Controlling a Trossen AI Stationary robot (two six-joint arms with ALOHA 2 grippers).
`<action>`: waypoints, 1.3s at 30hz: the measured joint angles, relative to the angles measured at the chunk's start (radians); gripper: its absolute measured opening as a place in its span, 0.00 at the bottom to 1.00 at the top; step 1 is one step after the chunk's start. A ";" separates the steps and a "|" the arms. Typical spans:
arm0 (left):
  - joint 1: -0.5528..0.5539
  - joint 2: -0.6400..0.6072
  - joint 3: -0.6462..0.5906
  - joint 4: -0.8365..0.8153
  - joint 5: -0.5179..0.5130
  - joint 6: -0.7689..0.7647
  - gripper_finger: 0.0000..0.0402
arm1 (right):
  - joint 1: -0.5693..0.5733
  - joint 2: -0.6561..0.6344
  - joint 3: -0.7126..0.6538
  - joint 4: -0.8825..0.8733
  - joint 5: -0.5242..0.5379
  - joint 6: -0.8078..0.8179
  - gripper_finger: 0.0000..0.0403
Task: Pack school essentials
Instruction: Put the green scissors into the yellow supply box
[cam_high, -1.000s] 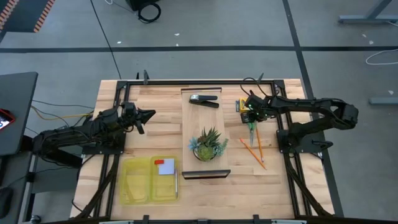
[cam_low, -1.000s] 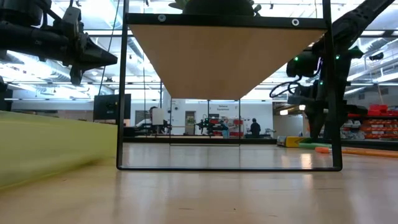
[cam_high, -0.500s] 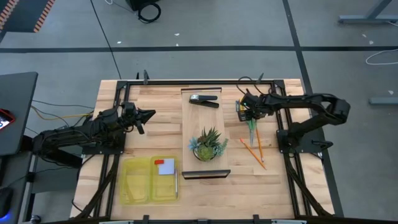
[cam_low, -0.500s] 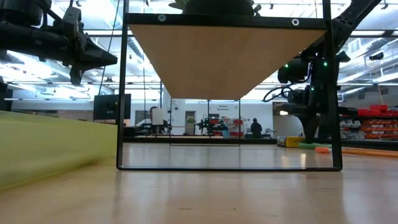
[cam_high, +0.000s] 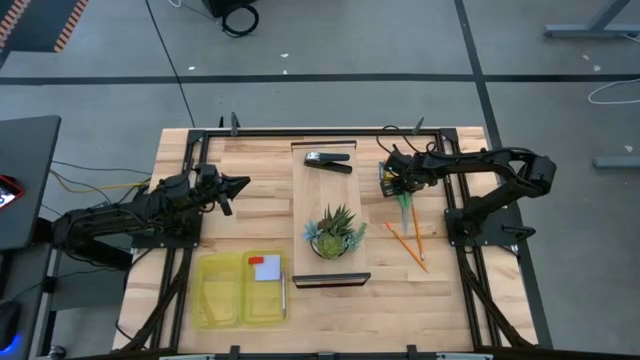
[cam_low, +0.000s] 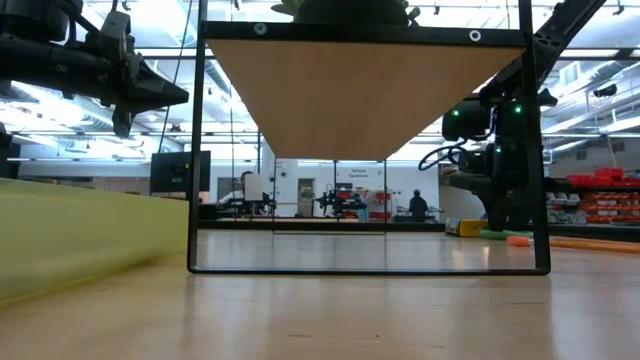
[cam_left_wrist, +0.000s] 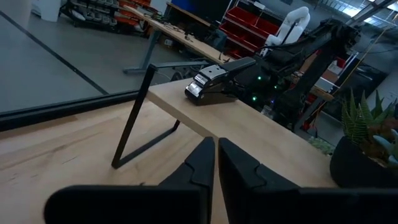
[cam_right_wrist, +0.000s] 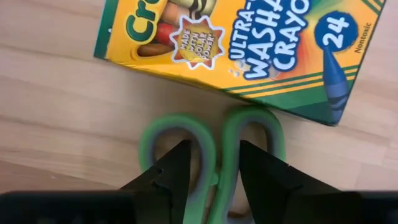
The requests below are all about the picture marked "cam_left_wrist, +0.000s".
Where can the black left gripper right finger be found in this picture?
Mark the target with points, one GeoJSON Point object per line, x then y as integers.
{"type": "Point", "coordinates": [280, 205]}

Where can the shelf with red bins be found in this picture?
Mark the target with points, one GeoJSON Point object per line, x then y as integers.
{"type": "Point", "coordinates": [245, 18]}

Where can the potted succulent plant black bowl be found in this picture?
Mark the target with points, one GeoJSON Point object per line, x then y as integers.
{"type": "Point", "coordinates": [354, 165]}

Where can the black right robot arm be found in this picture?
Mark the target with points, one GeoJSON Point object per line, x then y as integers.
{"type": "Point", "coordinates": [320, 40]}

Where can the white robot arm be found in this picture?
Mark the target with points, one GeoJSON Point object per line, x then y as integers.
{"type": "Point", "coordinates": [295, 18]}

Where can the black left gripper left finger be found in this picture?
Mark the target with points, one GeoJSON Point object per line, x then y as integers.
{"type": "Point", "coordinates": [140, 205]}

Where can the wooden workbench grey legs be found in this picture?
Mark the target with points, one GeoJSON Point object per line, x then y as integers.
{"type": "Point", "coordinates": [192, 43]}

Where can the black metal table frame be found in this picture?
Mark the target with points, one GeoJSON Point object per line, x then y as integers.
{"type": "Point", "coordinates": [62, 107]}

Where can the white cabinet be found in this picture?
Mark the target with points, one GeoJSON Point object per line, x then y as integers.
{"type": "Point", "coordinates": [46, 9]}

